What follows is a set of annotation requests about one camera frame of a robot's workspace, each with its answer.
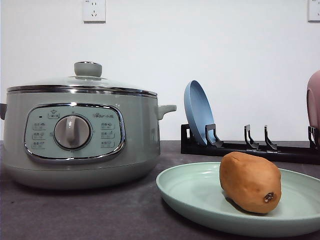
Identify green plate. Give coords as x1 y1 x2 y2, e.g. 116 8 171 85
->
155 162 320 237

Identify glass steamer lid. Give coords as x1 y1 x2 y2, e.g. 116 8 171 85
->
7 61 158 97

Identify brown potato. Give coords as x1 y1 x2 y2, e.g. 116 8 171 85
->
219 151 282 214

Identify blue plate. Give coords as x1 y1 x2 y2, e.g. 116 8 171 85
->
184 80 215 145

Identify green electric steamer pot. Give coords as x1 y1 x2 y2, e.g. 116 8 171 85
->
0 92 177 190

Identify pink plate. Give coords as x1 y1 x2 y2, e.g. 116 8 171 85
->
306 69 320 129

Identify black dish rack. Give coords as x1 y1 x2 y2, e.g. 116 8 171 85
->
180 123 320 165

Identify white wall socket left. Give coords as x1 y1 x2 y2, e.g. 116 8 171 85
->
83 0 107 24

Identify white wall socket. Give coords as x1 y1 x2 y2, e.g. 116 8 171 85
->
307 0 320 24
83 0 107 24

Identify white wall socket right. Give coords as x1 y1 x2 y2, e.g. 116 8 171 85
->
307 0 320 24

